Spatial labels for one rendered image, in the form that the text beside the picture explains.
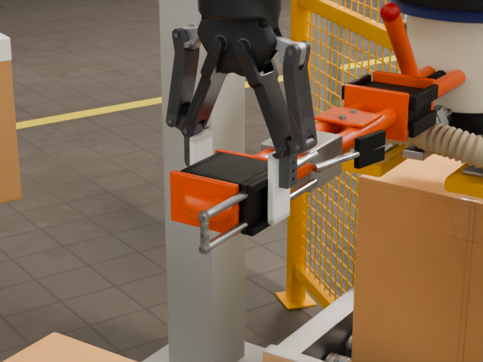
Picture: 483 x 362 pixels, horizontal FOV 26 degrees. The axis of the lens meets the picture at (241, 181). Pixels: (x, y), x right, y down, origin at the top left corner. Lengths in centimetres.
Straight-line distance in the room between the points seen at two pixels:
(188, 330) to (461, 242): 139
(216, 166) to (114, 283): 259
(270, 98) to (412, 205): 80
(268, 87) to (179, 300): 201
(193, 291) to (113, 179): 170
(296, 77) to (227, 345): 210
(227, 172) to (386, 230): 81
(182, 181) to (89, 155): 386
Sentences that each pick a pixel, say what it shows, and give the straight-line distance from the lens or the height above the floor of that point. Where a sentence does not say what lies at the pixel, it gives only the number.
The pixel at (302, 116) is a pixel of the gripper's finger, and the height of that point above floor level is 127.
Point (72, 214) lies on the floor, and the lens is 416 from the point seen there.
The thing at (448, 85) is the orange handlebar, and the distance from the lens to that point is 138.
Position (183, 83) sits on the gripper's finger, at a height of 128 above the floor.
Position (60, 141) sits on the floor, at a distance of 505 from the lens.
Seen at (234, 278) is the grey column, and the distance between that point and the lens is 292.
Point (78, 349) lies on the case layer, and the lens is 206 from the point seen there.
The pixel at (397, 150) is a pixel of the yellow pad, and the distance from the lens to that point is 147.
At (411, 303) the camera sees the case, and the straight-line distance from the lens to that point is 179.
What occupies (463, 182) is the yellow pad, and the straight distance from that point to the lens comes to 137.
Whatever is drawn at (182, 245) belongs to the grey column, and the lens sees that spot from 285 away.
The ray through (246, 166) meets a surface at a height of 121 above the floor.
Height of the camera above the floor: 154
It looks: 20 degrees down
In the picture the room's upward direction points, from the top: straight up
